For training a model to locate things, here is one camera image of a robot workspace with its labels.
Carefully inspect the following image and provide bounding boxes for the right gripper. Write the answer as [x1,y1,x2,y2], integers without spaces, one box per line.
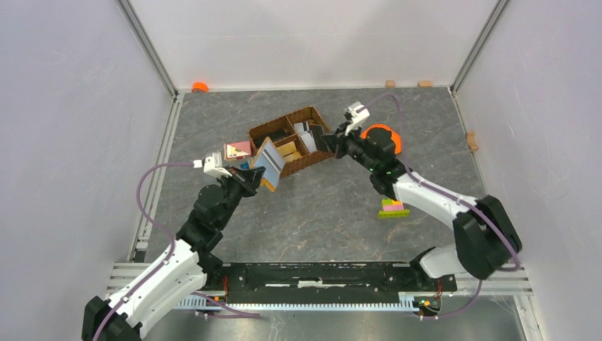
[321,121,377,173]

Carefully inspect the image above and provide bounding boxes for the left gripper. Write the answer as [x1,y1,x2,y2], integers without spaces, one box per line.
[216,164,265,228]

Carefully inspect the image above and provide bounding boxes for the yellow leather card holder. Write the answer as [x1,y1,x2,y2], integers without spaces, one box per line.
[250,137,286,192]

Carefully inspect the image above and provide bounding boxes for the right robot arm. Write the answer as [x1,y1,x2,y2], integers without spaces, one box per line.
[316,124,522,290]

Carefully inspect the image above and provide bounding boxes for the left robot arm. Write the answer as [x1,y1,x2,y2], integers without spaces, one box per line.
[82,166,266,340]

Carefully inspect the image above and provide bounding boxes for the silver cards pile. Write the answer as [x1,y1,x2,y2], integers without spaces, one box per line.
[293,121,327,153]

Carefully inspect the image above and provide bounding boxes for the pink card box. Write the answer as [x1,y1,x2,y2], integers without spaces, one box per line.
[224,140,253,161]

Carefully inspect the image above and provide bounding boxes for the gold VIP cards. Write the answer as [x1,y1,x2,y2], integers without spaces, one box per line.
[277,141,302,163]

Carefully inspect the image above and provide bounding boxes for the black cards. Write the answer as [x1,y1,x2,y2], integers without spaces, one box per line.
[253,129,290,146]

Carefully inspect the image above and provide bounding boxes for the brown woven basket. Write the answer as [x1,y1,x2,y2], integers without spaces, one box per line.
[248,106,332,178]

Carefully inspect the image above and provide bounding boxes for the pink and green brick stack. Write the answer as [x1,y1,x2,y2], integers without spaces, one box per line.
[378,199,410,219]

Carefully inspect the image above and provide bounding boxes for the orange tape roll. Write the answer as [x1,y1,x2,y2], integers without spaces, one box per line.
[191,82,209,93]

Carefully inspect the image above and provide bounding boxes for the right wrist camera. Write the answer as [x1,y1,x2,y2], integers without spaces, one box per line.
[344,102,370,136]

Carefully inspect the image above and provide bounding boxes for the orange plastic ring toy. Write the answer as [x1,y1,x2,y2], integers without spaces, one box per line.
[361,124,403,155]

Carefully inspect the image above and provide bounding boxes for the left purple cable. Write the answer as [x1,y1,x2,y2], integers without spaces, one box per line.
[92,161,262,341]

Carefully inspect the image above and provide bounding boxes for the purple cable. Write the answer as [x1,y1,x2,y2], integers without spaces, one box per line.
[364,93,522,319]
[92,161,262,341]

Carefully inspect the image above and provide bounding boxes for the wooden clip on wall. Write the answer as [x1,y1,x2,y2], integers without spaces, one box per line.
[466,131,479,153]

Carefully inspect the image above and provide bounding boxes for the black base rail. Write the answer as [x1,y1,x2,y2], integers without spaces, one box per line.
[202,261,457,305]

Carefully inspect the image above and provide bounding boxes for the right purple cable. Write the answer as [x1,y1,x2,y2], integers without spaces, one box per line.
[364,93,522,319]

